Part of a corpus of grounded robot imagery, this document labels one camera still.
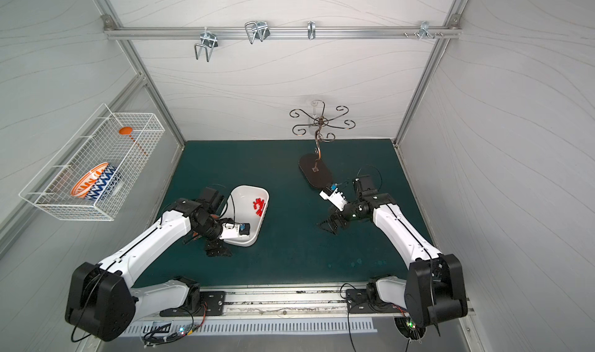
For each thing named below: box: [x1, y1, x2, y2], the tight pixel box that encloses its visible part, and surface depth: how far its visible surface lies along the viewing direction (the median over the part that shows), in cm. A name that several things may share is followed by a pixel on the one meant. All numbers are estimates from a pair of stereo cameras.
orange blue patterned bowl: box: [70, 162, 121, 201], surface depth 62 cm
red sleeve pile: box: [252, 197, 266, 218], surface depth 98 cm
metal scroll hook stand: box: [289, 99, 356, 189], surface depth 92 cm
